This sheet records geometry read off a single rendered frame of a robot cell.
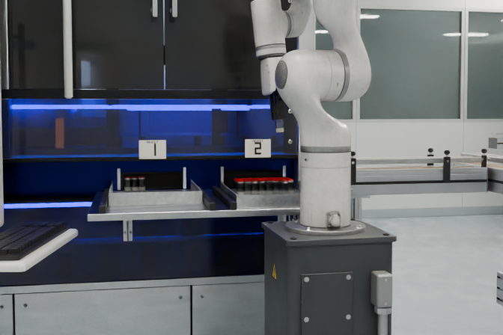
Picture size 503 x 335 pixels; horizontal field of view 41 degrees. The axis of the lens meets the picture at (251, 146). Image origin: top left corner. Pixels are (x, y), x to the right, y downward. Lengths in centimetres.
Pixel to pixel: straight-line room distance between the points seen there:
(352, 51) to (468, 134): 612
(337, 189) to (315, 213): 8
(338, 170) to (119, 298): 96
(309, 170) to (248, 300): 81
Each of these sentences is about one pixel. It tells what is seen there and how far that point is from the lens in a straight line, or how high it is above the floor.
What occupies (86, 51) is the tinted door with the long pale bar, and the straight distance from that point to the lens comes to 216.
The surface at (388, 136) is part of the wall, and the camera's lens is 727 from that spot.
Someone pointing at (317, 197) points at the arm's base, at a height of 94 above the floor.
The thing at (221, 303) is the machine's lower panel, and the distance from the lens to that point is 225.
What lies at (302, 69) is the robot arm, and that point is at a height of 123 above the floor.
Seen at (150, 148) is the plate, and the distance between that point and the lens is 214.
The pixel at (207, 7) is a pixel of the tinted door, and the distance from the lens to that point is 219.
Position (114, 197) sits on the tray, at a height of 90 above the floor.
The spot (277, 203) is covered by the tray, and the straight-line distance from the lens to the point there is 183.
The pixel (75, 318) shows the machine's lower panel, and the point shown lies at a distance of 224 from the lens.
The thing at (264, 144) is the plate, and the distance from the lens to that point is 219.
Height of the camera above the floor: 114
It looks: 3 degrees down
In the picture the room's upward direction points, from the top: straight up
